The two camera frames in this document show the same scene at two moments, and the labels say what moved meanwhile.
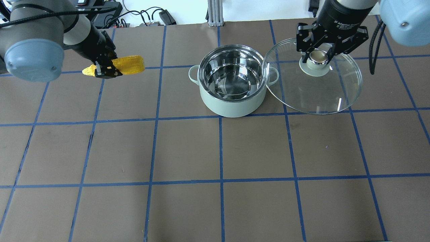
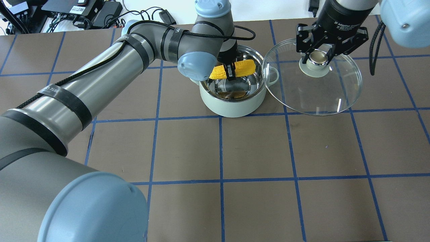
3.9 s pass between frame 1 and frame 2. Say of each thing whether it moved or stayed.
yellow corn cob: moved
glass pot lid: stayed
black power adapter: stayed
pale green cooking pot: stayed
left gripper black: moved
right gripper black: stayed
